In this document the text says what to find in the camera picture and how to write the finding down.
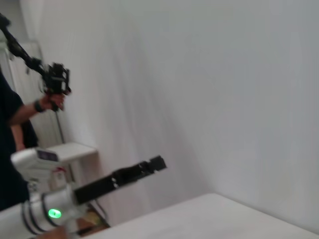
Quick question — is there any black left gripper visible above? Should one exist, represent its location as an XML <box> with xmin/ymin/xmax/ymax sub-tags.
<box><xmin>74</xmin><ymin>155</ymin><xmax>167</xmax><ymax>206</ymax></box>

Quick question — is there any black handheld camera rig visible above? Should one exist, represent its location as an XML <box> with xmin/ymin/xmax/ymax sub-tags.
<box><xmin>0</xmin><ymin>13</ymin><xmax>72</xmax><ymax>112</ymax></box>

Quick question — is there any person bare forearm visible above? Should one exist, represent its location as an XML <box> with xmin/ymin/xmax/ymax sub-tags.
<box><xmin>11</xmin><ymin>123</ymin><xmax>26</xmax><ymax>151</ymax></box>

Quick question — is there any person forearm with watch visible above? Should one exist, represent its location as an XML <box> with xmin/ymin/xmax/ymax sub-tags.
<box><xmin>8</xmin><ymin>101</ymin><xmax>42</xmax><ymax>126</ymax></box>

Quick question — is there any person hand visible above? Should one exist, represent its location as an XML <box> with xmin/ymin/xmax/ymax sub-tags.
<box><xmin>39</xmin><ymin>94</ymin><xmax>65</xmax><ymax>112</ymax></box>

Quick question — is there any brown wooden shelf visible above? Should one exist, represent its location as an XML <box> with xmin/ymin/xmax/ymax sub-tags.
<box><xmin>76</xmin><ymin>208</ymin><xmax>112</xmax><ymax>236</ymax></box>

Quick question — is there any white side table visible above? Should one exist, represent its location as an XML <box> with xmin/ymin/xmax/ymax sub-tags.
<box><xmin>46</xmin><ymin>142</ymin><xmax>99</xmax><ymax>185</ymax></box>

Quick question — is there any white box with red label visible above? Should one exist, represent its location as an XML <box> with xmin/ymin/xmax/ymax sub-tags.
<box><xmin>49</xmin><ymin>166</ymin><xmax>67</xmax><ymax>191</ymax></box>

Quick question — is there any black wrist watch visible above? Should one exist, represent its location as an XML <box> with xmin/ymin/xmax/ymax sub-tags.
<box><xmin>33</xmin><ymin>99</ymin><xmax>46</xmax><ymax>113</ymax></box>

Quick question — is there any person dark shirt torso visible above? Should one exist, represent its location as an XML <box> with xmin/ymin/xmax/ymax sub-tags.
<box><xmin>0</xmin><ymin>71</ymin><xmax>38</xmax><ymax>212</ymax></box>

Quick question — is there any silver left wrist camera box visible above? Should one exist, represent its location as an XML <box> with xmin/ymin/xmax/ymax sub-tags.
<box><xmin>11</xmin><ymin>146</ymin><xmax>62</xmax><ymax>180</ymax></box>

